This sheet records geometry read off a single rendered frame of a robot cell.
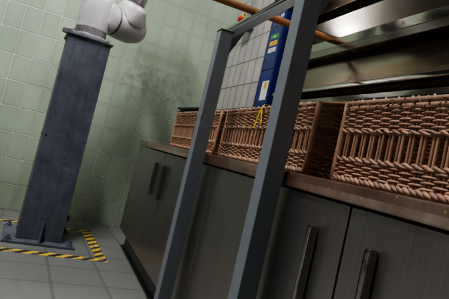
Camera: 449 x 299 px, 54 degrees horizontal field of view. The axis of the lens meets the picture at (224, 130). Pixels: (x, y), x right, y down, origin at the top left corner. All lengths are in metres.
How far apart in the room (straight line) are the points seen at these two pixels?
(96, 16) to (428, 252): 1.96
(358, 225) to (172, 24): 2.47
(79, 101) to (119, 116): 0.69
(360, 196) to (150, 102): 2.33
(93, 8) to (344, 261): 1.87
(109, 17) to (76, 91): 0.41
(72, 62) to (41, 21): 0.73
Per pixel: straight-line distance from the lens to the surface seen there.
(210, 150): 1.46
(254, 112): 1.19
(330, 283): 0.72
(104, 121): 2.85
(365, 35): 1.77
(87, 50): 2.23
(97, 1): 2.31
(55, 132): 2.20
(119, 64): 2.89
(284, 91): 0.85
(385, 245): 0.64
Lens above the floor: 0.57
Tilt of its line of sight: 4 degrees up
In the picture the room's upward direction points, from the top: 13 degrees clockwise
